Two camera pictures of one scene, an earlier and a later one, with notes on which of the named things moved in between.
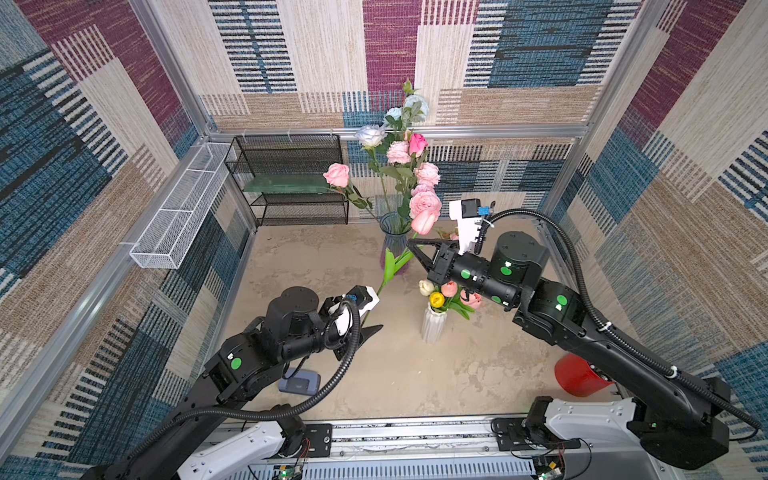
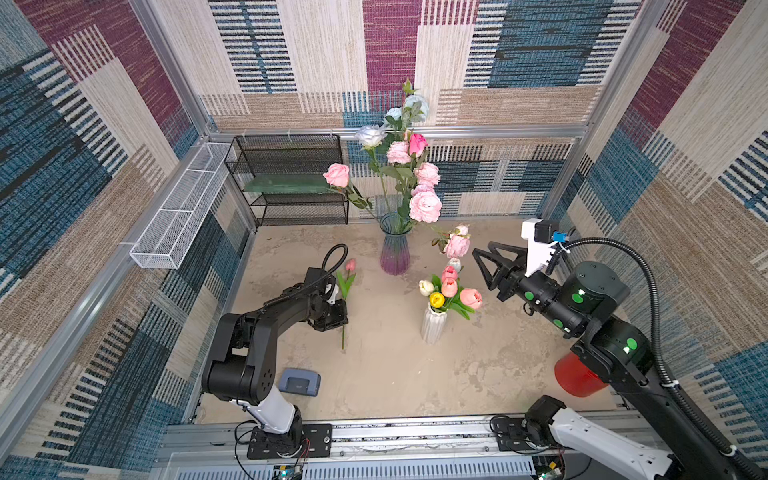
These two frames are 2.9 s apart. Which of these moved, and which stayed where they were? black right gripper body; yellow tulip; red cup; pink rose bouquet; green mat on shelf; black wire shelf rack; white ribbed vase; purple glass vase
Moved: black right gripper body
Stayed: green mat on shelf; purple glass vase; white ribbed vase; black wire shelf rack; pink rose bouquet; red cup; yellow tulip
